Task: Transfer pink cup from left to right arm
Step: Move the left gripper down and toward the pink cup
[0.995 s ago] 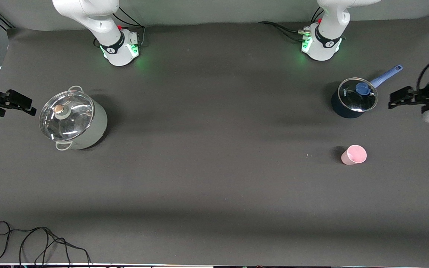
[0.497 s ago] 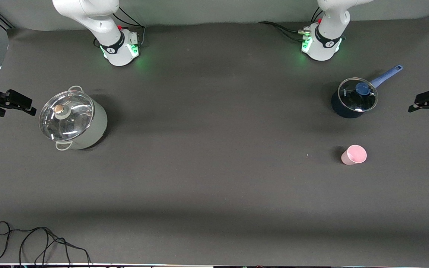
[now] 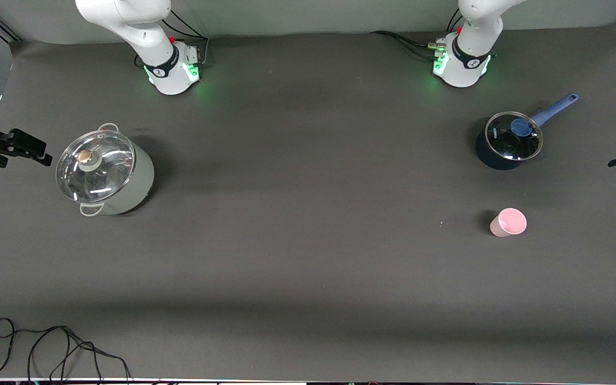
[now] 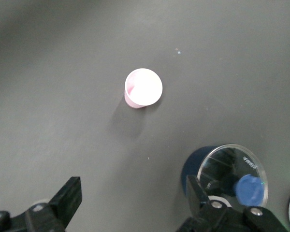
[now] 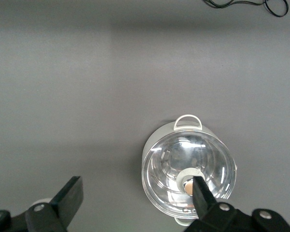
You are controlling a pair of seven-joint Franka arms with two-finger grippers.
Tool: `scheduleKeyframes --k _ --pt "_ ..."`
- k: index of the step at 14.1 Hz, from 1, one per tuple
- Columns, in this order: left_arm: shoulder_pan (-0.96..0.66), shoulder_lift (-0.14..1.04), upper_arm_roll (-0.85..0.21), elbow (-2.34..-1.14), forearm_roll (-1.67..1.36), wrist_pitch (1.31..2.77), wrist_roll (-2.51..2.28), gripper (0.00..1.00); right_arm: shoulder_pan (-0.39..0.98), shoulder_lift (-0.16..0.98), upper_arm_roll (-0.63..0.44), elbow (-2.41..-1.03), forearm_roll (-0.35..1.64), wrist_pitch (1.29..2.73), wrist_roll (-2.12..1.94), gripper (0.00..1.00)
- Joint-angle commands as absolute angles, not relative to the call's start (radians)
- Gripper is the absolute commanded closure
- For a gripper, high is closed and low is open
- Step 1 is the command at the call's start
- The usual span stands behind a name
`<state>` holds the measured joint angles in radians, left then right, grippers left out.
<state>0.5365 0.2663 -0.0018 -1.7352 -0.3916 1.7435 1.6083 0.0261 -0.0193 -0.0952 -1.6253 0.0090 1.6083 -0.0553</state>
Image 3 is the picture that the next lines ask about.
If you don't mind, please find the pink plastic cup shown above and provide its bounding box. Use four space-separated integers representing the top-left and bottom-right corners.
489 208 528 238

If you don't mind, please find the glass stockpot lid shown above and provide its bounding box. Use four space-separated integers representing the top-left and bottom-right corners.
56 130 136 204

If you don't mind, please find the grey-green stockpot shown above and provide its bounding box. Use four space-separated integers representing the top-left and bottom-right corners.
56 123 155 217

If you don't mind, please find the glass lid blue knob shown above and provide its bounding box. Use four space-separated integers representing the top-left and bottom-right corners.
485 111 544 161

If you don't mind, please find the dark blue saucepan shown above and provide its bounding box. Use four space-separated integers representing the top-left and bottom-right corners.
475 93 579 171

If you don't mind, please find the black frame rail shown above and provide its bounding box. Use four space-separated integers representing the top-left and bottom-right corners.
0 8 20 43

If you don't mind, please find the thin black loose cable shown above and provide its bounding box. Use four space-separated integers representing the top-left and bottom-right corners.
0 318 132 383

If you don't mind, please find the black right arm base cable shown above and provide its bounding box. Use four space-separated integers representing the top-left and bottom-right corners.
161 8 210 67

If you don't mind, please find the black arm base cable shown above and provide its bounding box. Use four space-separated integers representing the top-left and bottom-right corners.
369 8 464 59
161 8 210 67

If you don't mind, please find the black left arm base cable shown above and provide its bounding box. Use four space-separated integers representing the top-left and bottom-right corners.
369 8 464 59

